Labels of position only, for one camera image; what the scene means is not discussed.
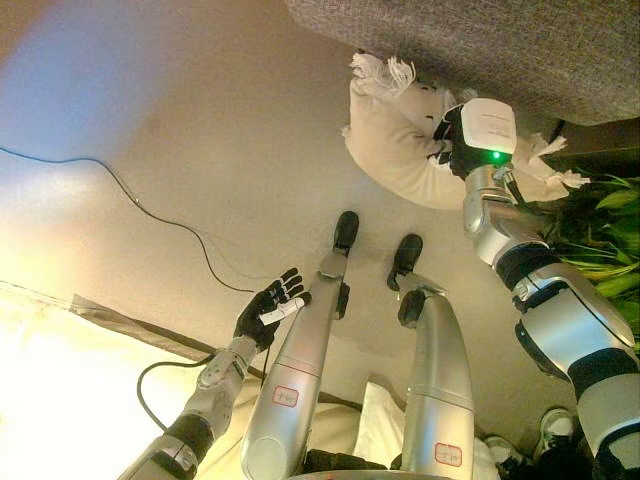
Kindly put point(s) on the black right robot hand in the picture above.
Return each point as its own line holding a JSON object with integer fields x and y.
{"x": 467, "y": 150}

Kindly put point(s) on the white cloth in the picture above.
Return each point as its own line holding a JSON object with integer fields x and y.
{"x": 380, "y": 420}

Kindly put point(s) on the black robot waist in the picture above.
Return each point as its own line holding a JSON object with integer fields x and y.
{"x": 345, "y": 462}

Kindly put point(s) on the silver right robot leg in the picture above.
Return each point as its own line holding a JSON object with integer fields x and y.
{"x": 437, "y": 360}

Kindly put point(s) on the white tasselled pillow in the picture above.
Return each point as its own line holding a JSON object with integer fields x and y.
{"x": 395, "y": 145}

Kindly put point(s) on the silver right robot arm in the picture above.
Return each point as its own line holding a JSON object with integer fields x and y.
{"x": 560, "y": 305}

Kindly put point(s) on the pale rug with dark edge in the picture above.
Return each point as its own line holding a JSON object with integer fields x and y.
{"x": 75, "y": 390}

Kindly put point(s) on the silver robot leg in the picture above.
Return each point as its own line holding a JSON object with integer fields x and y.
{"x": 300, "y": 360}
{"x": 437, "y": 360}

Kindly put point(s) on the green leafy plant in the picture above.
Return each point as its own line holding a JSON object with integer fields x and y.
{"x": 610, "y": 240}

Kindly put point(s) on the white sneaker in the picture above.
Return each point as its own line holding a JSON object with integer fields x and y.
{"x": 502, "y": 450}
{"x": 555, "y": 430}

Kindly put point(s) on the grey fabric sofa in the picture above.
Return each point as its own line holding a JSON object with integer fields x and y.
{"x": 475, "y": 45}

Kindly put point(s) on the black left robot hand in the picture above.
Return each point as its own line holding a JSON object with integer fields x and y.
{"x": 257, "y": 310}

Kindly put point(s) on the silver left robot leg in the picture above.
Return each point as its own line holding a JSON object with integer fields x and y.
{"x": 300, "y": 360}

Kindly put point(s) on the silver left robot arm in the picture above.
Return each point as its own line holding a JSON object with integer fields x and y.
{"x": 212, "y": 390}

